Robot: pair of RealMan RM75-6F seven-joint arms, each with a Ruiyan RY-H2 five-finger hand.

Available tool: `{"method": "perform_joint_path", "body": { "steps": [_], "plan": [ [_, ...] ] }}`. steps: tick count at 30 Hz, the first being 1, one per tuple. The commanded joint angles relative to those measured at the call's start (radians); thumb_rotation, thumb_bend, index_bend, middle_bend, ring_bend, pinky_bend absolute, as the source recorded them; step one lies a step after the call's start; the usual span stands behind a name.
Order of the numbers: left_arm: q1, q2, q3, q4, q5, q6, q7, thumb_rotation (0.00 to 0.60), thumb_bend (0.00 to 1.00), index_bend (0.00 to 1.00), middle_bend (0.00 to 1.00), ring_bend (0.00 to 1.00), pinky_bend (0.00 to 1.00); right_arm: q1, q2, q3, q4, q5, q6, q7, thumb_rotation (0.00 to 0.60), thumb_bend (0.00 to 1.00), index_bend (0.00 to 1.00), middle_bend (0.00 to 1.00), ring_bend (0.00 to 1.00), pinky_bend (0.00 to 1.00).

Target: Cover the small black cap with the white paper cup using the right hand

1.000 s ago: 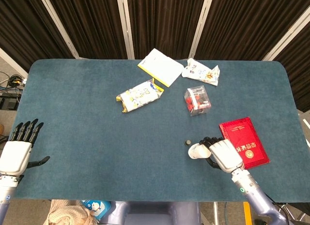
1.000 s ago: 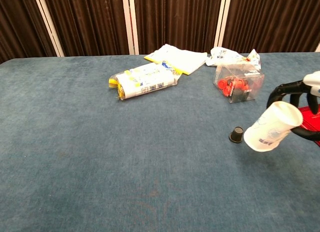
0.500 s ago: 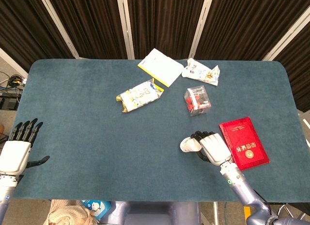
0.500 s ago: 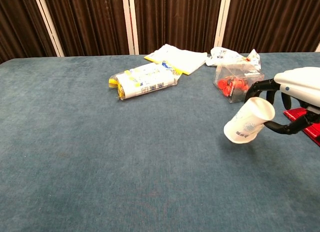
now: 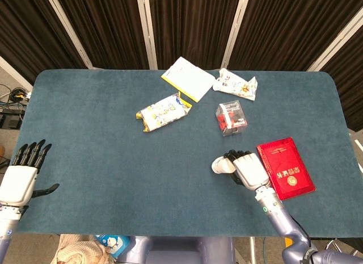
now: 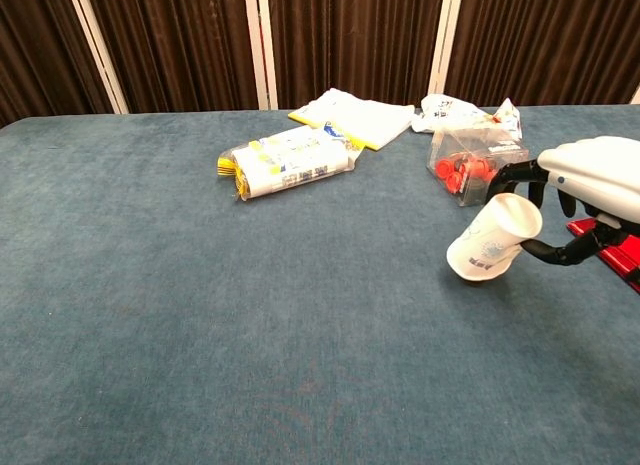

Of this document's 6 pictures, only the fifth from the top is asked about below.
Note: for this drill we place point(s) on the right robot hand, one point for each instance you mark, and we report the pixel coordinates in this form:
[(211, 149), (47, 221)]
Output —
[(251, 170)]

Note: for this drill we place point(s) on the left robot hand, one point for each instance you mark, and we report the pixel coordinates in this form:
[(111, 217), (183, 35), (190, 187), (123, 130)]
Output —
[(17, 181)]

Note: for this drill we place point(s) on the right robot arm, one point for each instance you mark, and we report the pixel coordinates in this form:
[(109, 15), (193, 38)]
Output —
[(286, 227)]

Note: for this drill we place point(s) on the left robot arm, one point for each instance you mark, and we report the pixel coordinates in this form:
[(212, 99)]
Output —
[(7, 227)]

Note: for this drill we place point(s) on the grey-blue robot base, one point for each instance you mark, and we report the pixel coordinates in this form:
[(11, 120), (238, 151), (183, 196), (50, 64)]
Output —
[(181, 251)]

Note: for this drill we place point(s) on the red certificate booklet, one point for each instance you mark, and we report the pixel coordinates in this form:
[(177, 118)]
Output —
[(286, 169)]

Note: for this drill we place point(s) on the clear box with red pieces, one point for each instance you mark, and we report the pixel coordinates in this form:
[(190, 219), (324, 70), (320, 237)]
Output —
[(231, 119)]

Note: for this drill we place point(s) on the crumpled white snack wrapper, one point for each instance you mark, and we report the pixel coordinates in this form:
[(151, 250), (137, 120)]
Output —
[(236, 84)]

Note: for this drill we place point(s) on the beige knitted cloth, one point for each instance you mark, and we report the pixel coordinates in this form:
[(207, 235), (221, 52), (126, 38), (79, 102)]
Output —
[(79, 251)]

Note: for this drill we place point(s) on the blue felt table mat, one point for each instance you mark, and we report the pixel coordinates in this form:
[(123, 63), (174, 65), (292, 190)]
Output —
[(113, 161)]

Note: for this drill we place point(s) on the yellow and white snack bag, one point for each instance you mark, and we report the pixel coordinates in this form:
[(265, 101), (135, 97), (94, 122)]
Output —
[(163, 113)]

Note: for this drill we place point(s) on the white and yellow notebook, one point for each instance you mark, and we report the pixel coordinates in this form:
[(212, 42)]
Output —
[(188, 79)]

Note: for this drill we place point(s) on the blue cartoon print package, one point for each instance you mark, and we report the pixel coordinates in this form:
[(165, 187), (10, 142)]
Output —
[(113, 242)]

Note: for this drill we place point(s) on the metal stool frame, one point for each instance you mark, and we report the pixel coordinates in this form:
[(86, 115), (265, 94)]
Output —
[(339, 245)]

